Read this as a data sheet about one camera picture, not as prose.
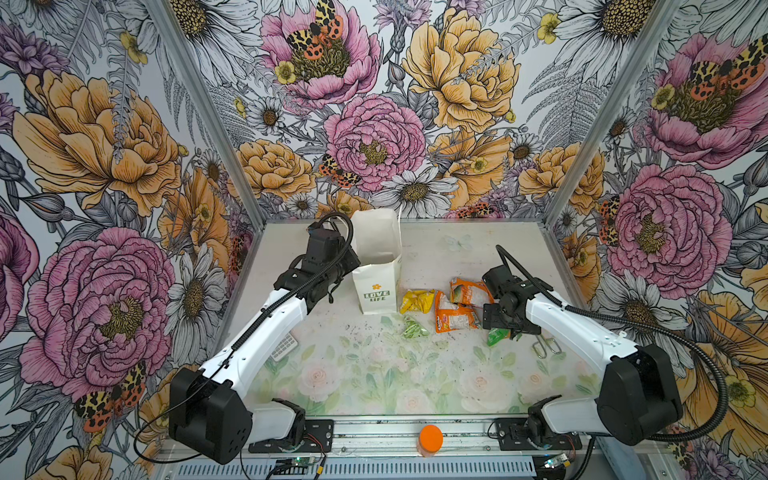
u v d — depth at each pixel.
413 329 0.89
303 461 0.71
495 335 0.88
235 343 0.45
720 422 0.40
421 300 0.90
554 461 0.72
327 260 0.58
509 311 0.64
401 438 0.76
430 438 0.67
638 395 0.41
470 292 0.93
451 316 0.91
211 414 0.39
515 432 0.74
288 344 0.89
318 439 0.73
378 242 1.00
